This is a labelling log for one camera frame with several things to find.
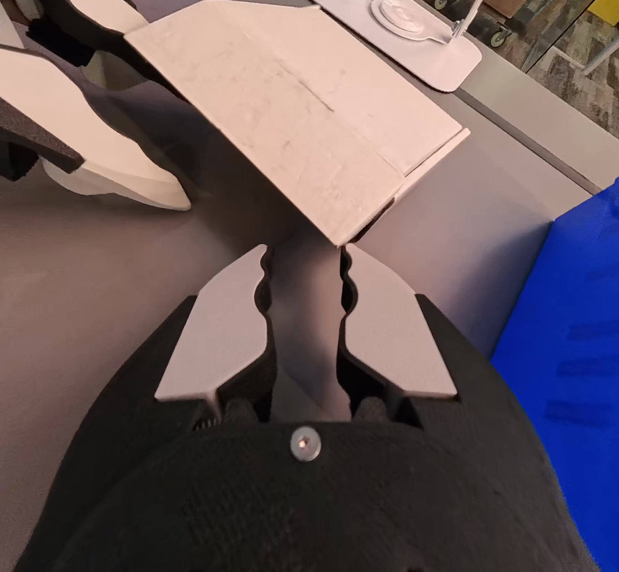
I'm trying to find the blue plastic bin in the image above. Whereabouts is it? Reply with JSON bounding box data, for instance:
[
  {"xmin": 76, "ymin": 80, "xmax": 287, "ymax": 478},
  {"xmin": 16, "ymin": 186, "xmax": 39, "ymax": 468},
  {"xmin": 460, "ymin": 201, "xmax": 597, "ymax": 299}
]
[{"xmin": 491, "ymin": 185, "xmax": 619, "ymax": 572}]

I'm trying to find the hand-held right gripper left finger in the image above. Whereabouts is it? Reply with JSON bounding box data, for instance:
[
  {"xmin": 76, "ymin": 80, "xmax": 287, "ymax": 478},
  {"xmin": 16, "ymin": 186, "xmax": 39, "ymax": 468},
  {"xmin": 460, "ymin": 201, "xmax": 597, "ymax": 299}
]
[{"xmin": 155, "ymin": 244, "xmax": 277, "ymax": 422}]

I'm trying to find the white cardboard mailer box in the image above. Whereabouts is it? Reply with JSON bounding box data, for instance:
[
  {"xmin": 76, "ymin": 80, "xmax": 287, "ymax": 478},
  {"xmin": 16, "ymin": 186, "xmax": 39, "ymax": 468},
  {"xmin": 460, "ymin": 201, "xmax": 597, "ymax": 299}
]
[{"xmin": 123, "ymin": 0, "xmax": 471, "ymax": 247}]

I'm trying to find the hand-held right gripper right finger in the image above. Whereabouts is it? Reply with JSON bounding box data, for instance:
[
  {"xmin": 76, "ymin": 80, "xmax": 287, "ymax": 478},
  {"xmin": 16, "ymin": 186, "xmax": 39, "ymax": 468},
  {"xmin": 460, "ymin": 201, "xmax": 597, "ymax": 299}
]
[{"xmin": 337, "ymin": 244, "xmax": 457, "ymax": 426}]

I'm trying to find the white sign stand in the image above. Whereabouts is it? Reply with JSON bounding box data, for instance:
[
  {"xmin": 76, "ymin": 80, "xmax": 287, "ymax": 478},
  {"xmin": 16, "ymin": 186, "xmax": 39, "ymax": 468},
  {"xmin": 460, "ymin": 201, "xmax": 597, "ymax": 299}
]
[{"xmin": 304, "ymin": 0, "xmax": 511, "ymax": 93}]

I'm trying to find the yellow bin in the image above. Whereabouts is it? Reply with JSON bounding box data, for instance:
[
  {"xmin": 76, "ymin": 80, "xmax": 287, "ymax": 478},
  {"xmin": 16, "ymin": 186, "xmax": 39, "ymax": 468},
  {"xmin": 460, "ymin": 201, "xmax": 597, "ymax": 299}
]
[{"xmin": 586, "ymin": 0, "xmax": 619, "ymax": 27}]

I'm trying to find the black wheeled dolly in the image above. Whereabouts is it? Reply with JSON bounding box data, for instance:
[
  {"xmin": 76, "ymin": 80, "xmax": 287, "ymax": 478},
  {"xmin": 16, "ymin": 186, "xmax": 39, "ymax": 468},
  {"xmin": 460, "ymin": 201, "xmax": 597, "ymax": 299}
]
[{"xmin": 433, "ymin": 0, "xmax": 514, "ymax": 48}]

